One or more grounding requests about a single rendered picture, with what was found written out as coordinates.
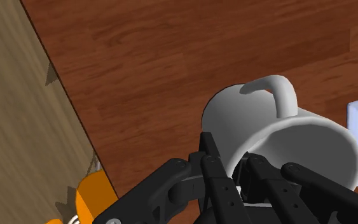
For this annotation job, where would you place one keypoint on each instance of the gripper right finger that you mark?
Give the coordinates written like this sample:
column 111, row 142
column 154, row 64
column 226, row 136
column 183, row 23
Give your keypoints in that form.
column 315, row 192

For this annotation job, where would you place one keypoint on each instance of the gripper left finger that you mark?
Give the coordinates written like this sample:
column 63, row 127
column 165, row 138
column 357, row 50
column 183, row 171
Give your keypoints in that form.
column 219, row 189

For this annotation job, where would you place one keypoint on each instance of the white mug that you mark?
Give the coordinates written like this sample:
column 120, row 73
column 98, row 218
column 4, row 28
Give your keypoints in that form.
column 243, row 121

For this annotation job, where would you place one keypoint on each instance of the orange object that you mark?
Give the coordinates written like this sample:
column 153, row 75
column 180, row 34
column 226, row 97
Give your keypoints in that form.
column 93, row 192

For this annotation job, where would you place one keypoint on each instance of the brown wooden table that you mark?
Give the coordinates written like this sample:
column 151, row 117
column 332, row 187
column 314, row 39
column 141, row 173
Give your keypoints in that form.
column 166, row 62

